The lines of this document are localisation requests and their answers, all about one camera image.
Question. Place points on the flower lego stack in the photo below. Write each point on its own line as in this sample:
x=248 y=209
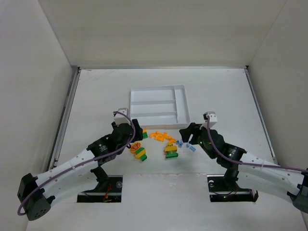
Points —
x=138 y=151

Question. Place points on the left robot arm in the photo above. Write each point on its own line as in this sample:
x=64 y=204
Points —
x=37 y=194

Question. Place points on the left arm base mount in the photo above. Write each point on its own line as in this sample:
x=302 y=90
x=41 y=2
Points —
x=106 y=192

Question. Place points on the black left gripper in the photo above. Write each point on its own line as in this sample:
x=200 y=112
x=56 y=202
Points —
x=134 y=130

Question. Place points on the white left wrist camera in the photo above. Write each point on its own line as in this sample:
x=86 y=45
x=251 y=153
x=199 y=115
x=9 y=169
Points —
x=120 y=118

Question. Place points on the white divided sorting tray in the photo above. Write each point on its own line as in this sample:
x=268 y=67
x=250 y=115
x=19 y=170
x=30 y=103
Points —
x=163 y=107

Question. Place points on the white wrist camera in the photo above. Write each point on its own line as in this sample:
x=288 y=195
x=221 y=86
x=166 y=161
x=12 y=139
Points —
x=120 y=118
x=210 y=119

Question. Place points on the small green lego brick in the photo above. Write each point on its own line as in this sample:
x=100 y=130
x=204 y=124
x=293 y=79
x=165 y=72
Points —
x=144 y=133

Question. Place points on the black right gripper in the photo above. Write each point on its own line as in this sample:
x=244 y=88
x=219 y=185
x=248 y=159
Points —
x=192 y=131

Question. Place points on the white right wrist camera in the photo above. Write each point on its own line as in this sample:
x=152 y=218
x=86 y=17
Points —
x=210 y=119

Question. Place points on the orange lego pieces pile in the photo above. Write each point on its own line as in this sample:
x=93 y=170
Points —
x=162 y=137

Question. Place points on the light blue lego pieces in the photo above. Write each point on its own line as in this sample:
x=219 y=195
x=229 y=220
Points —
x=181 y=144

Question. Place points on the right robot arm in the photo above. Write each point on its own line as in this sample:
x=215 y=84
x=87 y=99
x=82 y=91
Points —
x=249 y=171

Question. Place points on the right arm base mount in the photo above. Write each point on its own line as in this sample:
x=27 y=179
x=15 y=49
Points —
x=222 y=192

